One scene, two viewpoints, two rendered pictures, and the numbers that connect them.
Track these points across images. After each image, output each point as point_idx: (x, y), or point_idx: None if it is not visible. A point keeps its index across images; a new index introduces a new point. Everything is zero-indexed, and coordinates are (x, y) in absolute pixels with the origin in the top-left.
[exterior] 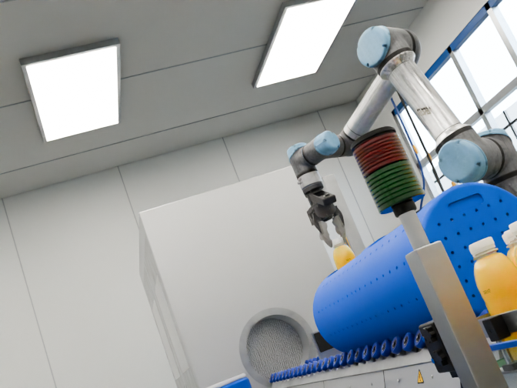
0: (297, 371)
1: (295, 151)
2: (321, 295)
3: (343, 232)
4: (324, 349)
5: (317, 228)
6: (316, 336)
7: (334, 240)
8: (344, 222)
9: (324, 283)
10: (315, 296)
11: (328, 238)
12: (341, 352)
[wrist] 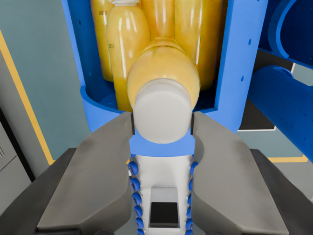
0: (191, 226)
1: None
2: (251, 68)
3: (112, 121)
4: (173, 203)
5: (289, 184)
6: (176, 219)
7: (185, 98)
8: (60, 156)
9: (236, 86)
10: (236, 128)
11: (210, 121)
12: (153, 196)
